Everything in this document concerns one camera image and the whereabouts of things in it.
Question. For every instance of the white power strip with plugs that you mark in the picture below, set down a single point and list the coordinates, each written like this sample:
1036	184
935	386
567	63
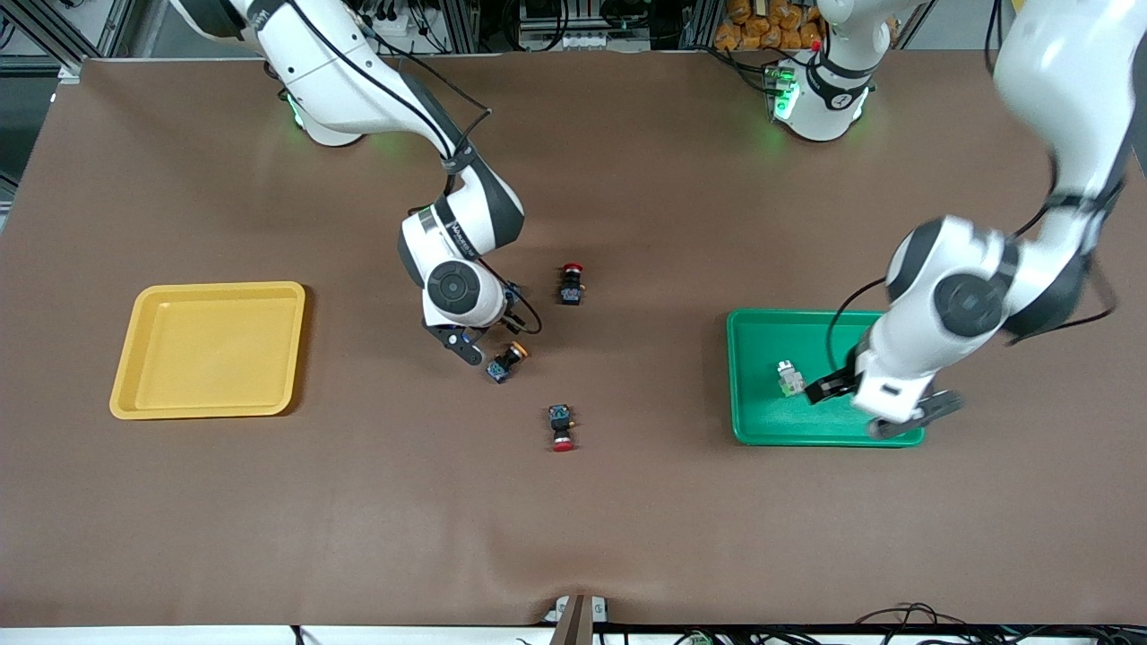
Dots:
387	25

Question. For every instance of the white switch module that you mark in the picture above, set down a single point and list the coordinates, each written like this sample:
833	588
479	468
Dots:
790	381

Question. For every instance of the orange snack bag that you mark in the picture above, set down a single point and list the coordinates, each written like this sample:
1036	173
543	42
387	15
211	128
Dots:
762	27

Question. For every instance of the green plastic tray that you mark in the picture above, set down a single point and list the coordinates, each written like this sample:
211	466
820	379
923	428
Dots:
771	421

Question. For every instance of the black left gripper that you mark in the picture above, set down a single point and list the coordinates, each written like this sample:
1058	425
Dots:
834	385

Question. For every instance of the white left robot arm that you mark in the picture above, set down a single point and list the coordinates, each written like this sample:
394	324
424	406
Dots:
968	305

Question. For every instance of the red push button switch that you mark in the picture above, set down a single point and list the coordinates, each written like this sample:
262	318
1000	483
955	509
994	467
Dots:
572	288
561	421

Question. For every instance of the yellow plastic tray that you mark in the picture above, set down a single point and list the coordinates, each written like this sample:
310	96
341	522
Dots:
206	358

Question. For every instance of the silver aluminium frame profile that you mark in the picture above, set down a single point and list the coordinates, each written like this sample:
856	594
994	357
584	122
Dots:
70	70

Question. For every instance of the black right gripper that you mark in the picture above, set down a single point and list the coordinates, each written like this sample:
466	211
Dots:
512	309

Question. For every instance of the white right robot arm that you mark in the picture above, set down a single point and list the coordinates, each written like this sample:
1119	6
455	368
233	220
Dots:
457	287

